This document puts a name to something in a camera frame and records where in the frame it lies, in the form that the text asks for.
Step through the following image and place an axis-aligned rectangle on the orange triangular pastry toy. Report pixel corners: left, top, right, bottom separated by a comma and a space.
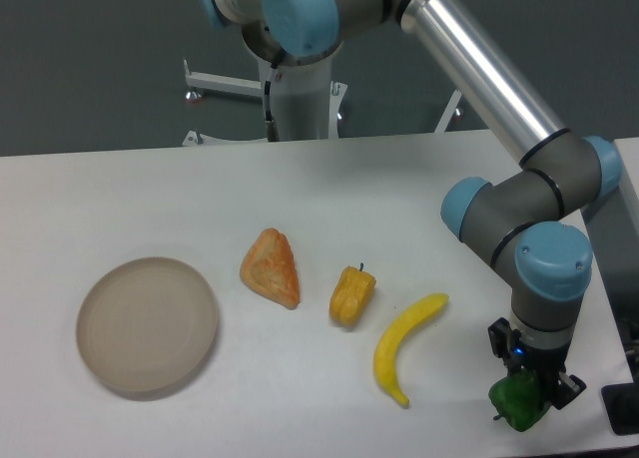
240, 228, 301, 310

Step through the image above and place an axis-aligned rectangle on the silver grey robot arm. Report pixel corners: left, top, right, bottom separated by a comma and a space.
200, 0, 621, 409

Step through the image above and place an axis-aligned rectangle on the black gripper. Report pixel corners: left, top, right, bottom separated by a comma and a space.
487, 316, 587, 410

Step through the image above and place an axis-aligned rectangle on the black device at table edge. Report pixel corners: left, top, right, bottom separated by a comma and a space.
601, 383, 638, 436

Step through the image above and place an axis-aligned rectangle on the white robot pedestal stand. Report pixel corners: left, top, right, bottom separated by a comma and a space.
180, 18, 465, 148

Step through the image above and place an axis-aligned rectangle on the yellow toy pepper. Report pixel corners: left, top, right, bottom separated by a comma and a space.
328, 263, 376, 328

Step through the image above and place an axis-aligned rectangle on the yellow toy banana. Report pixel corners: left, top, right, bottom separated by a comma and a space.
372, 292, 449, 409

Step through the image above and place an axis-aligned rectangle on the beige round plate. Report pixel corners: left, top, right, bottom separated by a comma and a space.
75, 257, 220, 401

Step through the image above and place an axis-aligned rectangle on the green toy pepper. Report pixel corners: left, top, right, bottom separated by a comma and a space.
488, 369, 550, 432

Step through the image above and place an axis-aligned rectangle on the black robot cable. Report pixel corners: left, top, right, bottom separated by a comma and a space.
263, 48, 289, 143

